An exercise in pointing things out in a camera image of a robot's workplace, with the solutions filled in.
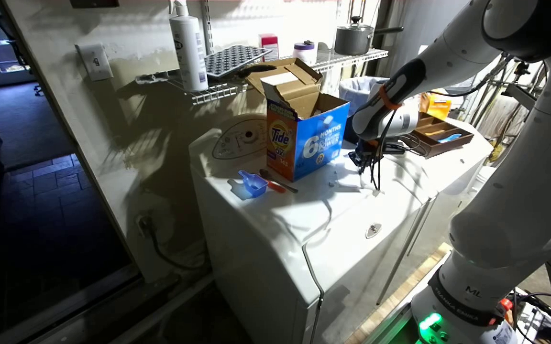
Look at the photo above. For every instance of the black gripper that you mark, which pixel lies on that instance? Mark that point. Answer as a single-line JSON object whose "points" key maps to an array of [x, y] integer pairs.
{"points": [[367, 153]]}

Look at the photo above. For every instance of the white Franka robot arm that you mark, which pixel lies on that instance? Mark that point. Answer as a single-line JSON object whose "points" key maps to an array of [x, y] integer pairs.
{"points": [[530, 178]]}

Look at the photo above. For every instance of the white plastic trash bag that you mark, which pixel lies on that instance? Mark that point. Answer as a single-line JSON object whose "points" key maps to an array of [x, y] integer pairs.
{"points": [[358, 88]]}

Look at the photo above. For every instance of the dark wooden organizer tray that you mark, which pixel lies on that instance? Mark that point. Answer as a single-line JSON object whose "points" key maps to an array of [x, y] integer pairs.
{"points": [[438, 134]]}

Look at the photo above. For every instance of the blue Tide detergent box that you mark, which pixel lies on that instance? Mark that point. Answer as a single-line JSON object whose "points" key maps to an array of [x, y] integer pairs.
{"points": [[304, 140]]}

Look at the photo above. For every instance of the blue white electric toothbrush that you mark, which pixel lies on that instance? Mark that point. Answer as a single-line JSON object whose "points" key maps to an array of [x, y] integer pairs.
{"points": [[452, 136]]}

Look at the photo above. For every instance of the orange yellow cardboard box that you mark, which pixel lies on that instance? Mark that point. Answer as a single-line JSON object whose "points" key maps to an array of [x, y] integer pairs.
{"points": [[436, 105]]}

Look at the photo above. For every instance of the red pen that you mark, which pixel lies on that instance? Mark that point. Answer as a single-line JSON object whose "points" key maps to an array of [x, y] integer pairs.
{"points": [[278, 182]]}

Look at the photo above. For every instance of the wooden robot platform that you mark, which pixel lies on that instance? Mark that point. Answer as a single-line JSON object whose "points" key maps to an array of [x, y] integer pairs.
{"points": [[396, 293]]}

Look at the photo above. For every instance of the empty blue detergent scoop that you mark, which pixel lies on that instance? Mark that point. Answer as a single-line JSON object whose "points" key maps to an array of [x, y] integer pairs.
{"points": [[249, 186]]}

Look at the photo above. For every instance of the white washing machine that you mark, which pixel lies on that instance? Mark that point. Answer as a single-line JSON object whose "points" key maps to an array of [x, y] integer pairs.
{"points": [[268, 254]]}

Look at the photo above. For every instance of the grey metal pot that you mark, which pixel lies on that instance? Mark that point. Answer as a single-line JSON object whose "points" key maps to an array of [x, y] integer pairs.
{"points": [[352, 38]]}

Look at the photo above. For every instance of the white jar purple lid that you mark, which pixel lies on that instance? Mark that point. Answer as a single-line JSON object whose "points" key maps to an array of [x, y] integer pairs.
{"points": [[304, 54]]}

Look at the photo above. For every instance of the pink cardboard box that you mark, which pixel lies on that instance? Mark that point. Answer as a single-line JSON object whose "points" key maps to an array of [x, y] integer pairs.
{"points": [[270, 48]]}

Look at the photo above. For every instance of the tall white bottle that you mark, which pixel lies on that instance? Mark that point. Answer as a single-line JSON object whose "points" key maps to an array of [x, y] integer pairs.
{"points": [[190, 50]]}

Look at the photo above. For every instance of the white wall outlet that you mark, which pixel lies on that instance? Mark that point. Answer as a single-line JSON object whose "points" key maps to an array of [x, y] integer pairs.
{"points": [[94, 61]]}

